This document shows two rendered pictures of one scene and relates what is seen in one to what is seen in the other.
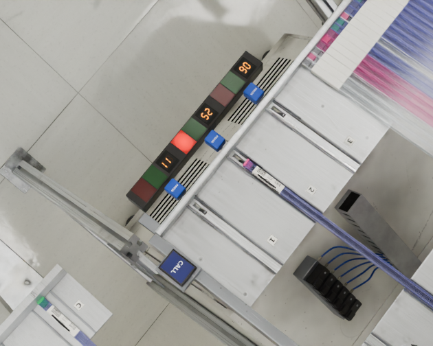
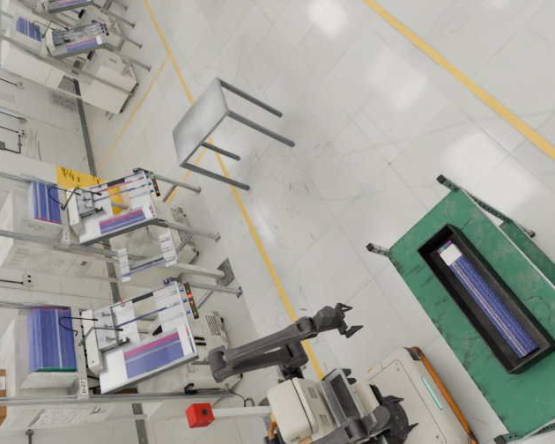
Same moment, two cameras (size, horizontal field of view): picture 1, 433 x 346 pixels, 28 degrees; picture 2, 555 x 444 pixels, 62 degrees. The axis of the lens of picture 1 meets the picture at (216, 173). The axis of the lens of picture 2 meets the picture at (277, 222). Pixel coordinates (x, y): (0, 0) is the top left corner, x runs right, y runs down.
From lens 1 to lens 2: 3.01 m
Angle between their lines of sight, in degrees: 48
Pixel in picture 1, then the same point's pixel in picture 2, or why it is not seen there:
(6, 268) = (224, 283)
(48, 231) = (227, 296)
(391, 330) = (130, 313)
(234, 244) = (165, 294)
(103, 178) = (232, 314)
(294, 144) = (173, 314)
